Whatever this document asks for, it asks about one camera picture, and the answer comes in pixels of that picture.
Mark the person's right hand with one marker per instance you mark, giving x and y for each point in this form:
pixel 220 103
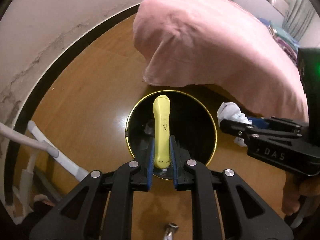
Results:
pixel 292 191

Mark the black gold trash bin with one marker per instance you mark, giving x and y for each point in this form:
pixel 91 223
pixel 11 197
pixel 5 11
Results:
pixel 192 134

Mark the white tissue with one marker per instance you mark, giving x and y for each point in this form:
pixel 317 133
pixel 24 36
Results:
pixel 231 111

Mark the yellow banana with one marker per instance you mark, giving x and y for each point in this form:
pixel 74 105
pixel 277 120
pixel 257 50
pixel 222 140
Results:
pixel 161 113

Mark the pink bed sheet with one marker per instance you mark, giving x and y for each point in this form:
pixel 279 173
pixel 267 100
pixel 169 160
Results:
pixel 216 42

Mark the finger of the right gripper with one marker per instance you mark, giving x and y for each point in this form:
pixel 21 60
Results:
pixel 259 122
pixel 234 128

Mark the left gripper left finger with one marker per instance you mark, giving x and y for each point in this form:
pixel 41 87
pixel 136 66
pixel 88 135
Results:
pixel 100 206

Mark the chrome chair base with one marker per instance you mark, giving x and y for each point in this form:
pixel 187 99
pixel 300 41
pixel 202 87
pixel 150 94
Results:
pixel 170 230

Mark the folded blankets pile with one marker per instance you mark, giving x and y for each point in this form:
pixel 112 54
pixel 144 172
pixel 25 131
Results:
pixel 286 42

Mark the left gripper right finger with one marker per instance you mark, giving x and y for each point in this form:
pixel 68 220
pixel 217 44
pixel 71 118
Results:
pixel 224 206

